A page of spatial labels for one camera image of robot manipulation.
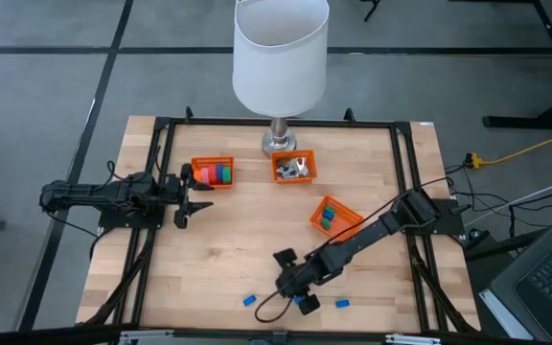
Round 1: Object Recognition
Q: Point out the white shade silver table lamp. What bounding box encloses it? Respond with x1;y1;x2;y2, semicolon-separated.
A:
231;0;331;161

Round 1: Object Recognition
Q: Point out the black laptop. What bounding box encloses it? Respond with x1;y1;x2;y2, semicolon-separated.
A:
489;218;552;345

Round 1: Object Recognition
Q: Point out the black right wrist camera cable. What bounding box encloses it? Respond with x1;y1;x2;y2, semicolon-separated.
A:
254;286;306;324

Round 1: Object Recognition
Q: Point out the black side desk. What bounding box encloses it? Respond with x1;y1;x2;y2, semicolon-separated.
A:
462;224;552;345

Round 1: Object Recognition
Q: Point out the black chair leg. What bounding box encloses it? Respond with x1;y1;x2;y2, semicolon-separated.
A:
360;0;382;23

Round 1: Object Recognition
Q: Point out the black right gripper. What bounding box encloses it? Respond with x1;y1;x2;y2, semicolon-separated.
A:
273;247;335;316

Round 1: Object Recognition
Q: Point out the black desk frame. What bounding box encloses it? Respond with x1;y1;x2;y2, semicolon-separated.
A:
482;0;552;131

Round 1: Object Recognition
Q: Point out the silver metal bracket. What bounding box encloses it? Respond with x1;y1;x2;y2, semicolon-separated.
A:
384;333;443;345
119;329;175;345

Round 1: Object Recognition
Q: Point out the orange plastic mesh basket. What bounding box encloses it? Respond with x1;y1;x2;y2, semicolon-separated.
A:
269;149;319;186
190;155;236;191
309;194;366;242

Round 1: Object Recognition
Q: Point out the yellow extension cord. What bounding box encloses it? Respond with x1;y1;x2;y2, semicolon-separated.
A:
465;124;552;170

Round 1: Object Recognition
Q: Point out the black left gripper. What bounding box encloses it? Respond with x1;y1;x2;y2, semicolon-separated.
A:
162;162;216;230

